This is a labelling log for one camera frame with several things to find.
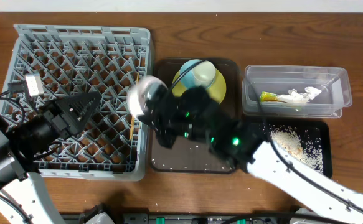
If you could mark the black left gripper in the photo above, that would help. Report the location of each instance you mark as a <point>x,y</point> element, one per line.
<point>56,115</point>

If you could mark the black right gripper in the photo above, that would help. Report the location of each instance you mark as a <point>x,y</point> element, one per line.
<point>161,112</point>

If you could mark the light blue bowl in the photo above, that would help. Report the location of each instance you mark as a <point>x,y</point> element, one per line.
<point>187,80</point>

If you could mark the yellow green snack wrapper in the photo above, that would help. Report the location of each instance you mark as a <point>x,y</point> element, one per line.
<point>267,97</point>

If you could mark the white tissue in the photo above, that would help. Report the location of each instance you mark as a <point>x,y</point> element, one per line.
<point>294,97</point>

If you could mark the white cup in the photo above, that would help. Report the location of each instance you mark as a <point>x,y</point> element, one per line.
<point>204,74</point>

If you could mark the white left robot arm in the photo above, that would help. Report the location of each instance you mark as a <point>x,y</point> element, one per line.
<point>23,194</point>

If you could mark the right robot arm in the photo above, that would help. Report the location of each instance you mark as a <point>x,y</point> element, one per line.
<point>196,116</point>

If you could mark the grey plastic dishwasher rack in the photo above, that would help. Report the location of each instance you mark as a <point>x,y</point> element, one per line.
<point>77,59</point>

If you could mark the dark brown serving tray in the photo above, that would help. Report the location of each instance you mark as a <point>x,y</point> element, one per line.
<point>188,156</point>

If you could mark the yellow plate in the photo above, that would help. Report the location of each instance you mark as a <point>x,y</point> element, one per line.
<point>216,90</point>

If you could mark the clear plastic container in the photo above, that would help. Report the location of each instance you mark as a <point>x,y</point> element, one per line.
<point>333,82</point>

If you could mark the spilled rice and peanuts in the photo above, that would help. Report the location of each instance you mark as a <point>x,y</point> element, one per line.
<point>302,143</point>

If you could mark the black plastic tray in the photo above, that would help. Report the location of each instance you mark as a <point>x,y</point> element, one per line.
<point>323,134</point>

